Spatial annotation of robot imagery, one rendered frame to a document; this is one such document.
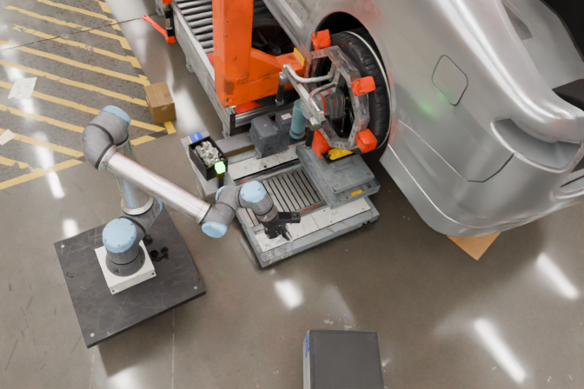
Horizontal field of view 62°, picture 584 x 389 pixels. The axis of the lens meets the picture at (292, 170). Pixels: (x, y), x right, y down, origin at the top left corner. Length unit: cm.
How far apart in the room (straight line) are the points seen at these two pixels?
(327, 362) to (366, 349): 21
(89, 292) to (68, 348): 38
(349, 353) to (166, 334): 100
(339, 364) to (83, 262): 138
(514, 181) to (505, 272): 148
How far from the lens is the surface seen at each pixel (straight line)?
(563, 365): 336
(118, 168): 197
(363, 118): 245
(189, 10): 415
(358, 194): 315
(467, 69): 193
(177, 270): 267
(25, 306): 310
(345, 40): 255
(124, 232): 240
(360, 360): 253
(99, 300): 267
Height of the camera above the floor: 271
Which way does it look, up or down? 53 degrees down
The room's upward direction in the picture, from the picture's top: 10 degrees clockwise
